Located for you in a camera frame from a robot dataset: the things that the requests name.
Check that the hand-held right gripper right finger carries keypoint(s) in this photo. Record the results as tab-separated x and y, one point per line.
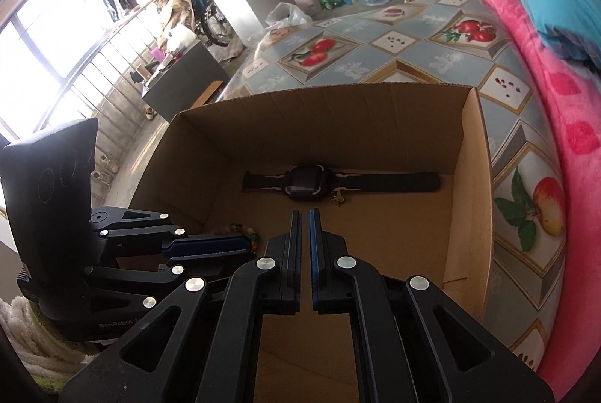
315	257

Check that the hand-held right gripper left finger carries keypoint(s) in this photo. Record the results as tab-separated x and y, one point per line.
293	252

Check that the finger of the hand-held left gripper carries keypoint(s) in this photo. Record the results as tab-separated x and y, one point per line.
206	260
206	244

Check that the brown cardboard box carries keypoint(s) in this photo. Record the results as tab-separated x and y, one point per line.
328	126

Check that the black wrist watch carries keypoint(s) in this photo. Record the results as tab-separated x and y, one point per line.
305	182

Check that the metal railing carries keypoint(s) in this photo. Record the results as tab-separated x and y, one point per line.
108	69

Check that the dark grey cabinet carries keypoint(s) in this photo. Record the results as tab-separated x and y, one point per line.
188	79

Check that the large window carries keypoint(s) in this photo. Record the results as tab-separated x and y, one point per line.
42	32

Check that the wheelchair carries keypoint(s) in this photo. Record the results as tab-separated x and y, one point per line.
213	20

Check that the white plastic bag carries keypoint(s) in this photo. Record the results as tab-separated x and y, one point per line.
286	15

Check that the pile of clothes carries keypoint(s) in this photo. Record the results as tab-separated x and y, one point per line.
181	4

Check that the pink fleece blanket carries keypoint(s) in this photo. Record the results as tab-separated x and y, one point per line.
563	112

